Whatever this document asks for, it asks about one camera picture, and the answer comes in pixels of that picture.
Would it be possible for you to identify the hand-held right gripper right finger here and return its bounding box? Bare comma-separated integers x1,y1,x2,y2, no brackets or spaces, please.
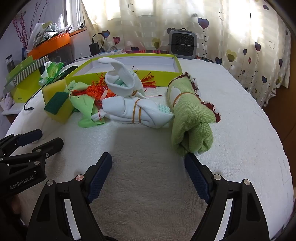
184,153,270,241

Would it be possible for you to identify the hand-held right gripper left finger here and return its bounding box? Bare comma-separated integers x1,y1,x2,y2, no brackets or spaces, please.
28,152,113,241

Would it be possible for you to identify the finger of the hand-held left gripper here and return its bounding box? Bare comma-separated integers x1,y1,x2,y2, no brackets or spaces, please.
0,137,64,168
0,129,43,153

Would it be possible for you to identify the yellow sponge green scourer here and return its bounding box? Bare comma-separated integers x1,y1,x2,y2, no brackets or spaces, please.
42,80,70,102
44,91,75,124

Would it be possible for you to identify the green printed cloth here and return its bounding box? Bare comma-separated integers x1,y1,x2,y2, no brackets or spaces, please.
68,91,105,128

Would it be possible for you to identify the green towel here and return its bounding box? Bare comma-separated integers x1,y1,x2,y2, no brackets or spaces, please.
167,72,221,156

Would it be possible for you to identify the orange tassel ornament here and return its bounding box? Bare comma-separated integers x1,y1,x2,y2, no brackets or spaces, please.
72,85,116,108

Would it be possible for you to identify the long white sock bundle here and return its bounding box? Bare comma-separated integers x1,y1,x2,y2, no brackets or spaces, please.
91,95,174,129

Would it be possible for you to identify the round white sock bundle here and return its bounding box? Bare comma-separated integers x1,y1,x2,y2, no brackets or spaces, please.
97,57,145,97

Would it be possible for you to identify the red tassel ornament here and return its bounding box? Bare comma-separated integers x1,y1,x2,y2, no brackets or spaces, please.
91,72,162,98

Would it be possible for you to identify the yellow-green cardboard box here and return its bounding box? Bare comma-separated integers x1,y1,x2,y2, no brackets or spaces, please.
65,53,183,87

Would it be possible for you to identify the white slab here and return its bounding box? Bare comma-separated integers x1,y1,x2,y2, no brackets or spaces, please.
1,91,26,115

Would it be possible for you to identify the grey striped box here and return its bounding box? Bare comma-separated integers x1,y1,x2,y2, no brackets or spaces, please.
5,61,49,88

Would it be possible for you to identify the green tissue packet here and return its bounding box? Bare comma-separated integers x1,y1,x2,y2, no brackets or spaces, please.
38,61,64,85

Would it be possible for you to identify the dark glass jar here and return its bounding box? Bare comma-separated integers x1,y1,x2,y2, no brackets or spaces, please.
5,55,15,72

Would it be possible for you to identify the black smartphone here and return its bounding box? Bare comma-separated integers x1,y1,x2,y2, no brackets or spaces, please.
57,65,79,78

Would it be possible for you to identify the black power adapter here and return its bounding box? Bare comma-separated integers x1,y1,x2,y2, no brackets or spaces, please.
90,33,111,56

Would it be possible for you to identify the white power strip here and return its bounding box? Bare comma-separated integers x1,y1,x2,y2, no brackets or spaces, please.
99,47,125,56

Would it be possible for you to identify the window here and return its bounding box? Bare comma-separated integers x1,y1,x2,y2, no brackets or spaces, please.
62,0,88,36

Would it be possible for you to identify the plaid cloth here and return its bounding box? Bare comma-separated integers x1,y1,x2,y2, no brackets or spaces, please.
125,49,218,63

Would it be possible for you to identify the small grey heater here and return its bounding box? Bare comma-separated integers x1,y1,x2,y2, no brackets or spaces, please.
167,28,197,60

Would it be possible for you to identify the heart print curtain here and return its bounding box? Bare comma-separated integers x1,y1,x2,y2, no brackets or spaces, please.
82,0,292,107

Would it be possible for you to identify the black charging cable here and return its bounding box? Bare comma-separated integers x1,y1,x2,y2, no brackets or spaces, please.
24,86,47,111

